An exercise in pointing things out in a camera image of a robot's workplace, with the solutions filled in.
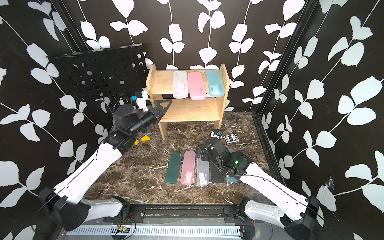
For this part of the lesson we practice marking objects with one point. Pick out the clear frosted pencil case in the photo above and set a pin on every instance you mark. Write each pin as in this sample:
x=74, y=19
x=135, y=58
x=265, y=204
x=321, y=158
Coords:
x=203, y=173

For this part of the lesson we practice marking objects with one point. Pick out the dark green pencil case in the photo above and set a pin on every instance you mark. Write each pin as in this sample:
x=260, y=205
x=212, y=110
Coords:
x=173, y=168

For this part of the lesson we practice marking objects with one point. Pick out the white perforated cable tray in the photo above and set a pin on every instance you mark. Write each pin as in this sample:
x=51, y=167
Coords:
x=166, y=231

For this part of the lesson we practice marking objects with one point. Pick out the pink pencil case shelf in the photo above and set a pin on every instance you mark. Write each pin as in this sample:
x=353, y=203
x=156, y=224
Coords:
x=188, y=168
x=196, y=86

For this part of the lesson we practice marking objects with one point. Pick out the wooden two-tier shelf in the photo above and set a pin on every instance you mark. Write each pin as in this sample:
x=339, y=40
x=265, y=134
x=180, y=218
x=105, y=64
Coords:
x=159, y=83

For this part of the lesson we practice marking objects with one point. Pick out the dark grey pencil case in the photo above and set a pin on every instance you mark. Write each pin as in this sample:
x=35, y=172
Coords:
x=216, y=175

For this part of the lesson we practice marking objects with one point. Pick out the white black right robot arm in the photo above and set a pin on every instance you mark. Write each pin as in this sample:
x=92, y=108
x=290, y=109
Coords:
x=293, y=212

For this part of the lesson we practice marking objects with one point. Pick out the black perforated music stand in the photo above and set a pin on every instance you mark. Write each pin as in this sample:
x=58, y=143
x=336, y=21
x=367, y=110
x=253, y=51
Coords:
x=99, y=78

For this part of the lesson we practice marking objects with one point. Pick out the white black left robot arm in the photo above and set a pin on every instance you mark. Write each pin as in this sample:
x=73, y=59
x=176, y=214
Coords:
x=65, y=203

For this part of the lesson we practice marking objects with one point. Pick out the blue playing card box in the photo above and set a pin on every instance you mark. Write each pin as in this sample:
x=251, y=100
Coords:
x=232, y=138

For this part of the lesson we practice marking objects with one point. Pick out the white pencil case upper shelf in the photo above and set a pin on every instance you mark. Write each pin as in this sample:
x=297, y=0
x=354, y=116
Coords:
x=180, y=85

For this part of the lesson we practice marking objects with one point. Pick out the yellow triangular block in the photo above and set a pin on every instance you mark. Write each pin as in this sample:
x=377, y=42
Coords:
x=145, y=138

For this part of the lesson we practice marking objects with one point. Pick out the light blue pencil case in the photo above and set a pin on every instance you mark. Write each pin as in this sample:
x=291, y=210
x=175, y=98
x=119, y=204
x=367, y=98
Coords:
x=215, y=83

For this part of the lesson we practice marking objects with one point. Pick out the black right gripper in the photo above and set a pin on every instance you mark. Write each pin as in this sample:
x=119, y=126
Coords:
x=199, y=152

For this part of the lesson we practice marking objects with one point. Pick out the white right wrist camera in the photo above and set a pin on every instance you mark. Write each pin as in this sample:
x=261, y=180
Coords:
x=217, y=133

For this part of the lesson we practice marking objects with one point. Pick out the small green circuit board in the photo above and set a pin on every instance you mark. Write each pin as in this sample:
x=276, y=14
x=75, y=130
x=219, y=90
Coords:
x=120, y=230

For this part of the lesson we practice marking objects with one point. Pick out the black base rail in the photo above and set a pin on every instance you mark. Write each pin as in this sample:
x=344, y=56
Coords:
x=230, y=213

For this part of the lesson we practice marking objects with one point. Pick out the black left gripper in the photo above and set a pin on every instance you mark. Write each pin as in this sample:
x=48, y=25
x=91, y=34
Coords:
x=160, y=112

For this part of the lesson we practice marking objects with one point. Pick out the teal pencil case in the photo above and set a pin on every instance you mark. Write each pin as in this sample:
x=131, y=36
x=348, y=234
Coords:
x=229, y=179

